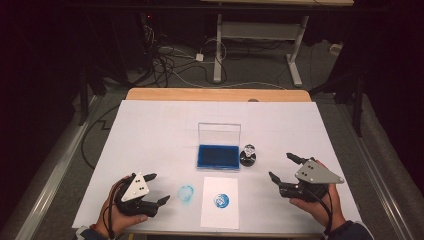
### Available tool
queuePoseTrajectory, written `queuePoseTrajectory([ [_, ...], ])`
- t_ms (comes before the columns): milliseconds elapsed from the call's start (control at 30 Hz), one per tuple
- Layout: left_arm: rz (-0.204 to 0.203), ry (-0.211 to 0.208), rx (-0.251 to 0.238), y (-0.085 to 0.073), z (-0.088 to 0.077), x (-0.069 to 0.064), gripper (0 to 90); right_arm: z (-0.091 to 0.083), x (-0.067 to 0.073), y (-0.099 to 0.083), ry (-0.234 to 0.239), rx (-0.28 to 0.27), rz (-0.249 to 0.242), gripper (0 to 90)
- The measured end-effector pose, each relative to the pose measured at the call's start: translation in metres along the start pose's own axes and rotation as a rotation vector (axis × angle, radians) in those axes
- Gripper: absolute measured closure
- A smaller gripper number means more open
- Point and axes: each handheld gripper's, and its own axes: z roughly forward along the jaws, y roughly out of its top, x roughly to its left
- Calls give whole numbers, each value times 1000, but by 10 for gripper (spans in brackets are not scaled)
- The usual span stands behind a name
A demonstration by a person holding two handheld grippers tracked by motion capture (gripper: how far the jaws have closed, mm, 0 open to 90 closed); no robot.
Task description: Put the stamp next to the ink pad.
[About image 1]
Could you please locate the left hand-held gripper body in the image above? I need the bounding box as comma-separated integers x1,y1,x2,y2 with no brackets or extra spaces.
114,172,158,218

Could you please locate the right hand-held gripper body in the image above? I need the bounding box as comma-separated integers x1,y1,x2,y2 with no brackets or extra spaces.
278,159,345,203

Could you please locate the stamp with clear knob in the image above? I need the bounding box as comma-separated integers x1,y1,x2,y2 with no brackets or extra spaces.
239,143,258,168

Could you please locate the blue ink pad clear case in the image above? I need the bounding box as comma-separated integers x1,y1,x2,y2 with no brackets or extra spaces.
196,122,242,172

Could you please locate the person's right hand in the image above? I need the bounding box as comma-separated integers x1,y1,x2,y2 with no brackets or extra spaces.
289,183,347,231

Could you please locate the person's left hand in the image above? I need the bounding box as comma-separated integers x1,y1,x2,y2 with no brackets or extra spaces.
94,175,149,239

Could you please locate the large white table cover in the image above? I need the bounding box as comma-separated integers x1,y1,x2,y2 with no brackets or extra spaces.
71,99,368,236

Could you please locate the small white paper sheet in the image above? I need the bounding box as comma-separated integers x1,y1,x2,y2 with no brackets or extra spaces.
200,175,240,230

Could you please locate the black metal stand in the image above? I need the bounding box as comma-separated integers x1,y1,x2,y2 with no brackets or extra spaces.
78,66,108,127
309,66,365,138

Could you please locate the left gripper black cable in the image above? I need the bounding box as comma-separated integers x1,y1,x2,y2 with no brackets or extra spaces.
103,176,134,239

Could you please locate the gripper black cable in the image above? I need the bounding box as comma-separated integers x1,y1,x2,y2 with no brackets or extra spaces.
103,176,134,239
309,189,335,236

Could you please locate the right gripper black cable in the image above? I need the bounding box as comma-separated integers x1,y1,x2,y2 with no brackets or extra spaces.
309,189,335,236

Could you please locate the aluminium rail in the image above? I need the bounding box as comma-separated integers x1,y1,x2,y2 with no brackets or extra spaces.
0,96,101,240
336,103,414,240

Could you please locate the black floor cable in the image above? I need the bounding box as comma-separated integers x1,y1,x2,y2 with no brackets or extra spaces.
80,104,121,169

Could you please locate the bundle of floor cables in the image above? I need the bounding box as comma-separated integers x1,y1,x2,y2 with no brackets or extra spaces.
143,26,228,88

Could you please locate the white metal desk frame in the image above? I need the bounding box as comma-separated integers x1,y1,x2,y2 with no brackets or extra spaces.
213,13,309,88

